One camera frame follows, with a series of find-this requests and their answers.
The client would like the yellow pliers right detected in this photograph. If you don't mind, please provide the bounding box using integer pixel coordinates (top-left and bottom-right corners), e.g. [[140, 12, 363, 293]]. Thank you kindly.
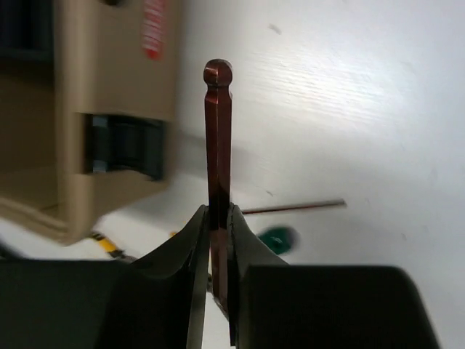
[[89, 230, 179, 262]]

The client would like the green stubby screwdriver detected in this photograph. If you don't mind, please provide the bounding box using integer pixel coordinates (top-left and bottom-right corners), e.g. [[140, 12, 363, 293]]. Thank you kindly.
[[257, 225, 300, 255]]

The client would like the dark hex key large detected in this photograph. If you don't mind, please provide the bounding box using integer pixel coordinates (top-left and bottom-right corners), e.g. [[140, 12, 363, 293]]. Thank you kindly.
[[203, 59, 233, 313]]

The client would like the tan plastic toolbox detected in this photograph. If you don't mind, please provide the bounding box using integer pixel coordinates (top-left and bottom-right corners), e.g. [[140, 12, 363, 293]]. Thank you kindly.
[[1, 1, 184, 244]]

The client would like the dark hex key small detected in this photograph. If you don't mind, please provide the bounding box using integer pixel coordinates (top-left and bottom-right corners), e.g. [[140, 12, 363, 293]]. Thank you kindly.
[[241, 198, 347, 215]]

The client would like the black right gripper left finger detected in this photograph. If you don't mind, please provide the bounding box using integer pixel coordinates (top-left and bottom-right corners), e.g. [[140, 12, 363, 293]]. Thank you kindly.
[[1, 206, 209, 348]]

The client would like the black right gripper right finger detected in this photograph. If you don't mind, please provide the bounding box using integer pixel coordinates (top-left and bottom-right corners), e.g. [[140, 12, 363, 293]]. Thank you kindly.
[[227, 205, 439, 348]]

